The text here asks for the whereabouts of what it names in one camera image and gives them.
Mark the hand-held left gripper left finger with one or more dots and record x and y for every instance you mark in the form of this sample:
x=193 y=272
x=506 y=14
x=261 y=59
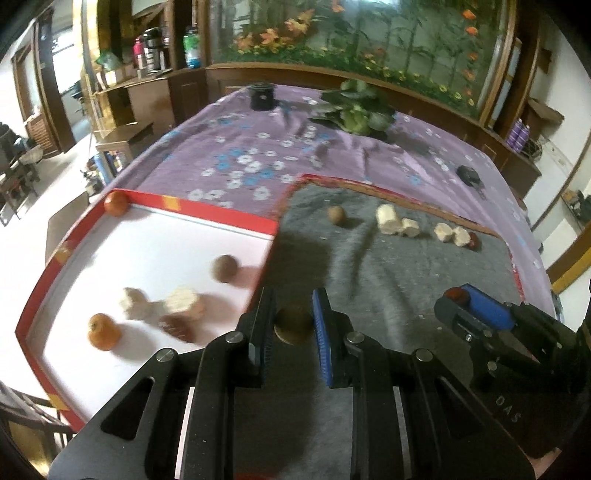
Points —
x=262 y=337

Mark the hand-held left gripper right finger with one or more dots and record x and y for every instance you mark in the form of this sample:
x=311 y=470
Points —
x=323 y=337

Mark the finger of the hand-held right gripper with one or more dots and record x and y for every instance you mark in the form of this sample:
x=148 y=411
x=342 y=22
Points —
x=489 y=310
x=457 y=319

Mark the red jujube date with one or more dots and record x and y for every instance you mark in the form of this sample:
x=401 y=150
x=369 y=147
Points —
x=457 y=293
x=178 y=326
x=473 y=241

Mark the brown round fruit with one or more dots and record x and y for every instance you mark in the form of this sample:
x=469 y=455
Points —
x=225 y=268
x=337 y=215
x=293 y=325

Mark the cream cylindrical food chunk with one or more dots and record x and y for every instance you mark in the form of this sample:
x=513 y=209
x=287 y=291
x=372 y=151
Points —
x=409 y=227
x=387 y=219
x=443 y=232
x=135 y=302
x=184 y=302
x=461 y=236

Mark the red cardboard box white inside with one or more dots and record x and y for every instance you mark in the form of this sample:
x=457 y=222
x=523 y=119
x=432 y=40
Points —
x=161 y=240

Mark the orange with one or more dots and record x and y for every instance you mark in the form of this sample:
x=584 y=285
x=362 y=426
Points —
x=115 y=204
x=104 y=332

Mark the grey felt mat red border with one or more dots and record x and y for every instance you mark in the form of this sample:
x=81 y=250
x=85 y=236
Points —
x=392 y=277

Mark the black car key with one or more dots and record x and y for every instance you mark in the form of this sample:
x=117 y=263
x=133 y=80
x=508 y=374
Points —
x=468 y=175

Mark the purple floral tablecloth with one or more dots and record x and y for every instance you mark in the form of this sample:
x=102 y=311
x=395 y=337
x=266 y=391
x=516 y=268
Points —
x=277 y=152

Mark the brown cardboard box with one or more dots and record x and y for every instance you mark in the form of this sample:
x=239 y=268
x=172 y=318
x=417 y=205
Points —
x=545 y=110

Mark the green bok choy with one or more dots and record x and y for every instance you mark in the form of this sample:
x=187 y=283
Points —
x=355 y=113

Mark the flat cardboard sheet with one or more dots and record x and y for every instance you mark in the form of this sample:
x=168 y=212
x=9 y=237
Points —
x=64 y=226

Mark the blue bottle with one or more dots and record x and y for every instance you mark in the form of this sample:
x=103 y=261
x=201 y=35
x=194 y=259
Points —
x=99 y=167

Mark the black cylindrical holder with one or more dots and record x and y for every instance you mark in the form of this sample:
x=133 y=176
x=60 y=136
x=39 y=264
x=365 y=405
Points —
x=262 y=96

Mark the small wooden stool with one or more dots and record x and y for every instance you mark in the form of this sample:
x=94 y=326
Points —
x=124 y=138

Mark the wooden side cabinet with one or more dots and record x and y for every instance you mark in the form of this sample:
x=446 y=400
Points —
x=147 y=99

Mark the green plastic bottle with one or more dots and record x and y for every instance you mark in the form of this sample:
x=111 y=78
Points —
x=191 y=46

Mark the black steel thermos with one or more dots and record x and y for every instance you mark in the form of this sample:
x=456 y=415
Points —
x=151 y=46

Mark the pink bottle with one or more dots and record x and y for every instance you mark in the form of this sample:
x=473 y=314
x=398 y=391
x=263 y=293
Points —
x=137 y=51

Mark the flower garden wall mural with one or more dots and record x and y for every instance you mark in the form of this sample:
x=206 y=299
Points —
x=369 y=41

